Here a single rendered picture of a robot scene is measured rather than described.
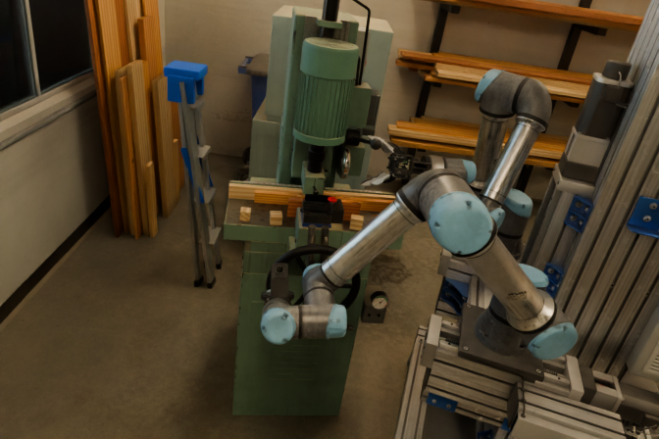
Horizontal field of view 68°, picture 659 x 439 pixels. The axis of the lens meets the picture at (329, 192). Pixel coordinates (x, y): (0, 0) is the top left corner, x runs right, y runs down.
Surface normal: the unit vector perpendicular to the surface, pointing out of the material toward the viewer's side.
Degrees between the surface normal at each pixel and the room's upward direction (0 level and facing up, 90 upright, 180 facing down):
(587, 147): 90
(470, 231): 85
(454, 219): 85
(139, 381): 0
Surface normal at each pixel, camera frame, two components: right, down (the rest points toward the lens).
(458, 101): -0.04, 0.44
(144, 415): 0.14, -0.89
